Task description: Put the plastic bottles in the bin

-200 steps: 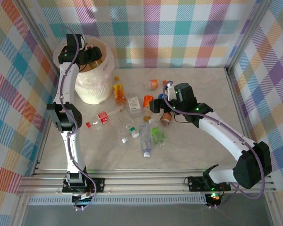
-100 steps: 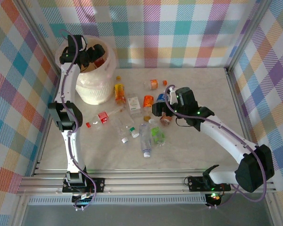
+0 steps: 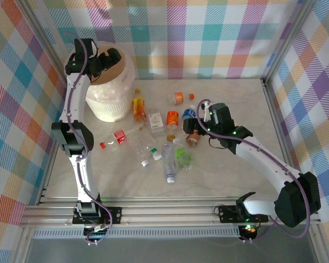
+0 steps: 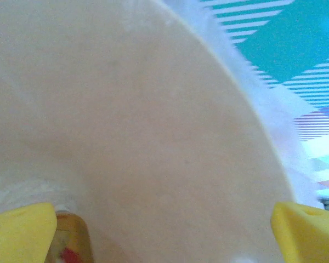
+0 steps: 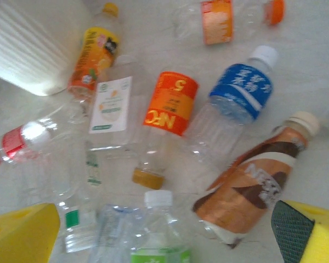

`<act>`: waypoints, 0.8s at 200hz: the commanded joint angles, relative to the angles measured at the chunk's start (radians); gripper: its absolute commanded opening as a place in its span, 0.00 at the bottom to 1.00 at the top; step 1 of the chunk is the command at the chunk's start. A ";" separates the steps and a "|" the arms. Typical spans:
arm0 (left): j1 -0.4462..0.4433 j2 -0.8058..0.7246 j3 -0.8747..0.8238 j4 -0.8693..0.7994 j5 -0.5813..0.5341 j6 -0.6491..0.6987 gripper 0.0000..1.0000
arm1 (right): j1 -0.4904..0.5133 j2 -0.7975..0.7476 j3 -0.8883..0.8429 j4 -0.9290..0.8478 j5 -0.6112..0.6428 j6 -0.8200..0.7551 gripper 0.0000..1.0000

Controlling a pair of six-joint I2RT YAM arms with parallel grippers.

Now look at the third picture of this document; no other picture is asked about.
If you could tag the brown coffee bottle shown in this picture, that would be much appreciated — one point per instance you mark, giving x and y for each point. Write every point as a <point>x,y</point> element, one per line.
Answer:
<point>193,141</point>

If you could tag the blue label bottle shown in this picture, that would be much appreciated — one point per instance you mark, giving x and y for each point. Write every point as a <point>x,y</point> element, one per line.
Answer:
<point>189,112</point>

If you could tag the orange label brown cap bottle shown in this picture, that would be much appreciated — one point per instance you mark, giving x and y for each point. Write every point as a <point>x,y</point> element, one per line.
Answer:
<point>172,118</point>

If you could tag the green label bottle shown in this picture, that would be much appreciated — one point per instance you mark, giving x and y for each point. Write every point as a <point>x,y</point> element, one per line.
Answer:
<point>182,156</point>

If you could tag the blue tinted water bottle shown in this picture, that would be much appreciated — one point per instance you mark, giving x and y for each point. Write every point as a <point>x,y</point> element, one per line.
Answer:
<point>168,161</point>

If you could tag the yellow label juice bottle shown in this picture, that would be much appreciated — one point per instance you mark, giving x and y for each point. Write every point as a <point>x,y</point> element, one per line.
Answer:
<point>139,108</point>

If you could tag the small clear bottle white cap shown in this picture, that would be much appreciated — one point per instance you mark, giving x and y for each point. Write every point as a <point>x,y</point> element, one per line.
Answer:
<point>143,157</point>

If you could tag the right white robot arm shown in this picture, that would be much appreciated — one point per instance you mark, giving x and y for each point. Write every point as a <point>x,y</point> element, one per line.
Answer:
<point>263,159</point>

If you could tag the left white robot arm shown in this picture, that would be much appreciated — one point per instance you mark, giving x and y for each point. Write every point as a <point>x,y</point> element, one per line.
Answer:
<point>76,98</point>

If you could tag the small orange label bottle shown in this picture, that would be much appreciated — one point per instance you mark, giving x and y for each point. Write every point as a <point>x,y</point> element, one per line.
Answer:
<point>178,98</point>

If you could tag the white label square bottle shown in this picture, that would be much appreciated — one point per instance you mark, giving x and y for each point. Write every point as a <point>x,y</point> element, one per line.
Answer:
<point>155,120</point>

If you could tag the loose orange bottle cap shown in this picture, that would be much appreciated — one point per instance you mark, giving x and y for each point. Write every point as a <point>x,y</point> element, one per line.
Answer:
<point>138,90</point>

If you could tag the plaid cloth panel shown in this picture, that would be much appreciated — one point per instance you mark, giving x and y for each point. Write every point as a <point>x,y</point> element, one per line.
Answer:
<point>11,109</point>
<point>318,109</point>
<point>181,41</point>

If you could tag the red label cola bottle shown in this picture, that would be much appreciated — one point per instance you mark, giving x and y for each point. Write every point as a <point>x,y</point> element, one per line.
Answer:
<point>120,136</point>

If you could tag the circuit board with lights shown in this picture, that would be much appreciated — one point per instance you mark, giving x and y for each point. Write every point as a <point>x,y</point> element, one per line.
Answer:
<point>249,228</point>

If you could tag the green connector circuit board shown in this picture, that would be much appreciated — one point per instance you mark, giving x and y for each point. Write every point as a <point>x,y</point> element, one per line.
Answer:
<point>97,233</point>

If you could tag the aluminium frame post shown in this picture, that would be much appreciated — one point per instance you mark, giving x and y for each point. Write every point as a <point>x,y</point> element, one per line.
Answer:
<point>48,41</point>
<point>288,41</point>

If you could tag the aluminium side rail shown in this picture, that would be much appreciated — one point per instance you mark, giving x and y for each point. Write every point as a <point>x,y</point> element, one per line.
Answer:
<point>48,175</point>
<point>279,123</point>

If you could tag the wide aluminium base rail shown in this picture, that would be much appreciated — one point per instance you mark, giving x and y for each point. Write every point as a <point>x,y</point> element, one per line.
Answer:
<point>167,213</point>

